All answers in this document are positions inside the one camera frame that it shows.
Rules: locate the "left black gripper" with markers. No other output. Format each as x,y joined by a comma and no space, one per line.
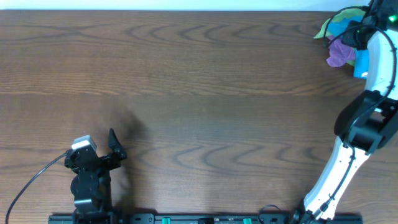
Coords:
115,160

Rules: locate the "blue microfiber cloth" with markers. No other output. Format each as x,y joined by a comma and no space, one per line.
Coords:
361,64

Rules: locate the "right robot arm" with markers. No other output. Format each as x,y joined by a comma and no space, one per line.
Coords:
367,123

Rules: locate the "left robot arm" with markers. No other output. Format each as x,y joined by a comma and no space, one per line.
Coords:
91,187

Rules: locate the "green microfiber cloth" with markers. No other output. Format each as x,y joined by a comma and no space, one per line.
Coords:
339,23

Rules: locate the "purple microfiber cloth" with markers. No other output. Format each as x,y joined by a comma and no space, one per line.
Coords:
341,54

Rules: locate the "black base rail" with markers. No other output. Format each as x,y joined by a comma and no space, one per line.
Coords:
148,218

